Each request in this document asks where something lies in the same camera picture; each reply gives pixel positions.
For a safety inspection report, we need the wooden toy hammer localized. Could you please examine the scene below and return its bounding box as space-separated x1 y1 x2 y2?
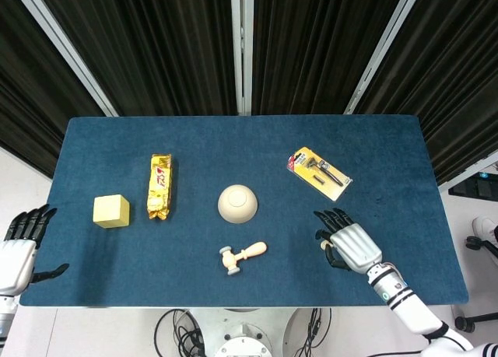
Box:
219 240 268 276

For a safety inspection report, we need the yellow foil snack packet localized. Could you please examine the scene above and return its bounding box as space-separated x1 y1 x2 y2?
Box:
146 153 173 220

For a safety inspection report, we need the beige upturned bowl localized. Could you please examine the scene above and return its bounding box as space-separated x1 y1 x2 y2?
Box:
217 184 258 225

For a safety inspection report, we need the white shoe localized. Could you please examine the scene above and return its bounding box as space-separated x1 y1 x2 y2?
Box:
472 215 498 242

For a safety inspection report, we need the black office chair base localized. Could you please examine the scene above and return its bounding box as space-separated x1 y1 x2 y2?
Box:
454 234 498 329

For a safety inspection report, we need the black pleated curtain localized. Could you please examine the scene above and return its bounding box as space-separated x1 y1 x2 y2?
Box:
0 0 106 179
354 0 498 186
33 0 239 117
251 0 408 116

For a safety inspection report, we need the black cable bundle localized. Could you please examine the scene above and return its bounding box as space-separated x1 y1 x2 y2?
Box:
153 309 205 357

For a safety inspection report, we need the white metal frame beam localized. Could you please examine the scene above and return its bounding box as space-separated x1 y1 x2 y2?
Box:
437 149 498 193

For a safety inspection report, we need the black device with teal light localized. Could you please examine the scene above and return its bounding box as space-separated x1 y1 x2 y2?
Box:
448 170 498 201

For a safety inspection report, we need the yellow cube block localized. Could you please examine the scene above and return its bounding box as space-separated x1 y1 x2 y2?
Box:
93 194 131 229

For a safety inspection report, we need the blue felt table mat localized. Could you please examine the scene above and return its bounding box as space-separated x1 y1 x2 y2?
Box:
19 115 470 308

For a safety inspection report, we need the white metal frame post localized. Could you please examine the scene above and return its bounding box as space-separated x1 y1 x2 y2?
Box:
9 0 118 117
230 0 254 116
344 0 427 115

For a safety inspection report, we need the razor in yellow blister pack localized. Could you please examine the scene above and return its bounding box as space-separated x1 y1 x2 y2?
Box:
286 146 353 202

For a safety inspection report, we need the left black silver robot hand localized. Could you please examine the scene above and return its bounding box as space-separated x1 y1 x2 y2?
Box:
0 204 70 296

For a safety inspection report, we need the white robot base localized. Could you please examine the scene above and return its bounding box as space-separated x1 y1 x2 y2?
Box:
192 307 308 357

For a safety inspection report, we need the black cable with connector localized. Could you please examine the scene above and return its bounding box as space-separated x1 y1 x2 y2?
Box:
293 307 334 357

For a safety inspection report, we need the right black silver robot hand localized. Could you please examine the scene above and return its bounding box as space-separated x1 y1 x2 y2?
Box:
314 208 384 275

